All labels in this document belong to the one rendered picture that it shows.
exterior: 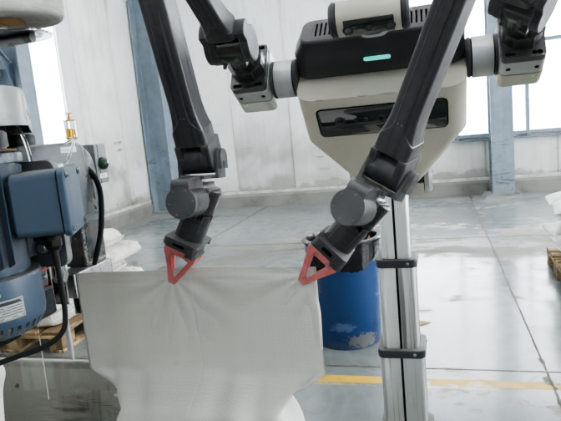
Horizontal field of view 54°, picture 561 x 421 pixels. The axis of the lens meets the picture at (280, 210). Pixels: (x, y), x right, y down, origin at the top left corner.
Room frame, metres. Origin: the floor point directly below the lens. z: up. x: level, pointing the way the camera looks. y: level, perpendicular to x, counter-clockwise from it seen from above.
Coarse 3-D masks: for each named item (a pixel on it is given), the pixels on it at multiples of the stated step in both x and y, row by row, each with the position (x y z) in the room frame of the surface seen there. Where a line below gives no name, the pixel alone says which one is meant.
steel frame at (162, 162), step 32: (128, 0) 9.53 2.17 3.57; (0, 64) 6.32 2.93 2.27; (32, 96) 6.50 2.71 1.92; (160, 96) 9.41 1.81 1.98; (512, 96) 7.85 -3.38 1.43; (32, 128) 6.42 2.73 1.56; (160, 128) 9.58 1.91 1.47; (512, 128) 7.86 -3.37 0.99; (160, 160) 9.61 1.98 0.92; (512, 160) 7.86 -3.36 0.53; (160, 192) 9.63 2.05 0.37; (512, 192) 7.86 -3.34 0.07
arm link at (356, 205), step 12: (360, 180) 0.86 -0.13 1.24; (408, 180) 0.88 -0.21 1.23; (348, 192) 0.84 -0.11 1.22; (360, 192) 0.83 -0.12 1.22; (372, 192) 0.84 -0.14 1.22; (384, 192) 0.86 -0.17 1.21; (408, 192) 0.89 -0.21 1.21; (336, 204) 0.85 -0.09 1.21; (348, 204) 0.84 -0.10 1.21; (360, 204) 0.83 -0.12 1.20; (372, 204) 0.86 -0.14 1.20; (336, 216) 0.84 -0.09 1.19; (348, 216) 0.83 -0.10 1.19; (360, 216) 0.82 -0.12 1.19; (372, 216) 0.86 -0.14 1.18
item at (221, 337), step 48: (96, 288) 1.08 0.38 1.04; (144, 288) 1.05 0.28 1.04; (192, 288) 1.03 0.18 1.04; (240, 288) 1.00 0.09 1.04; (288, 288) 0.96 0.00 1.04; (96, 336) 1.08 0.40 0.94; (144, 336) 1.05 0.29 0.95; (192, 336) 1.04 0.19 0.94; (240, 336) 1.00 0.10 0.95; (288, 336) 0.97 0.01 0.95; (144, 384) 1.04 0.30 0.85; (192, 384) 1.01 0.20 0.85; (240, 384) 0.98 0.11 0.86; (288, 384) 0.96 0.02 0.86
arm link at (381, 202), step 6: (378, 198) 0.90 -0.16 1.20; (384, 198) 0.93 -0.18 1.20; (378, 204) 0.87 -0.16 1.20; (384, 204) 0.90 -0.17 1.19; (378, 210) 0.89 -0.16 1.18; (384, 210) 0.89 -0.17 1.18; (378, 216) 0.90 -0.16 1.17; (372, 222) 0.90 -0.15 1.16; (378, 222) 0.91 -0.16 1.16; (366, 228) 0.90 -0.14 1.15; (372, 228) 0.91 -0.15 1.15
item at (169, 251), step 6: (168, 246) 1.02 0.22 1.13; (174, 246) 1.01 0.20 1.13; (180, 246) 1.02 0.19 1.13; (168, 252) 1.02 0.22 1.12; (174, 252) 1.02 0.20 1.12; (180, 252) 1.01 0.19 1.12; (168, 258) 1.02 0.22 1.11; (198, 258) 1.02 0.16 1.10; (168, 264) 1.03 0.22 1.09; (186, 264) 1.02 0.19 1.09; (192, 264) 1.01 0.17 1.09; (168, 270) 1.03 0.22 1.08; (186, 270) 1.02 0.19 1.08; (168, 276) 1.04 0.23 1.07; (174, 276) 1.03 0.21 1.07; (180, 276) 1.03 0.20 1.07; (174, 282) 1.03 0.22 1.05
